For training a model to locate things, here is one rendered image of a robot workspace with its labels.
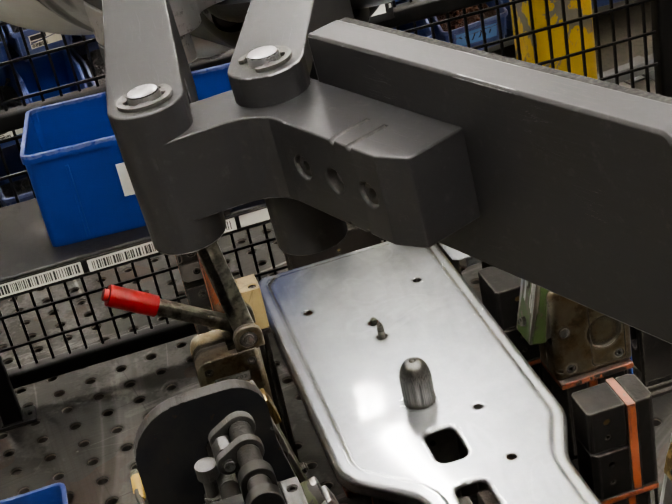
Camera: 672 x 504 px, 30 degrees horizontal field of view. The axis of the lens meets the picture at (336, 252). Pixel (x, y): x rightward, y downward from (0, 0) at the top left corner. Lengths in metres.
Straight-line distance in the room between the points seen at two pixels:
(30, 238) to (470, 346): 0.65
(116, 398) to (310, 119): 1.74
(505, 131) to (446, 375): 1.11
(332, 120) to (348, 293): 1.25
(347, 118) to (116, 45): 0.05
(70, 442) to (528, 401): 0.83
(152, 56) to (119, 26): 0.02
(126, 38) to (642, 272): 0.10
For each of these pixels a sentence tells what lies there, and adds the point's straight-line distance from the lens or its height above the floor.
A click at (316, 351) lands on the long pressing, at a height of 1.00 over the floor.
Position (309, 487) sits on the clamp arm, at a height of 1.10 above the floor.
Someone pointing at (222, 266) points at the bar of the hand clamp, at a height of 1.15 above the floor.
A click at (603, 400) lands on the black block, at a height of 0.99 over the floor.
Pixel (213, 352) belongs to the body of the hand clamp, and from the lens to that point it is 1.29.
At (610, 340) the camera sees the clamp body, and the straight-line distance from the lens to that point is 1.36.
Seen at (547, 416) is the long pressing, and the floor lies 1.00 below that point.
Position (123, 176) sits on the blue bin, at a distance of 1.59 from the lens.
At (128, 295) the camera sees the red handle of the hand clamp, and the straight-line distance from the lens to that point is 1.25.
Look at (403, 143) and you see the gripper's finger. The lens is 0.17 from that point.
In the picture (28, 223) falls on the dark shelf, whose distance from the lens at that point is 1.72.
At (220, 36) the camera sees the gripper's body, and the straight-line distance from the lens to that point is 0.31.
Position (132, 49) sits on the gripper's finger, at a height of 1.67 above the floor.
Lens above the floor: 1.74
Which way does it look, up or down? 29 degrees down
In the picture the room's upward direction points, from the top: 12 degrees counter-clockwise
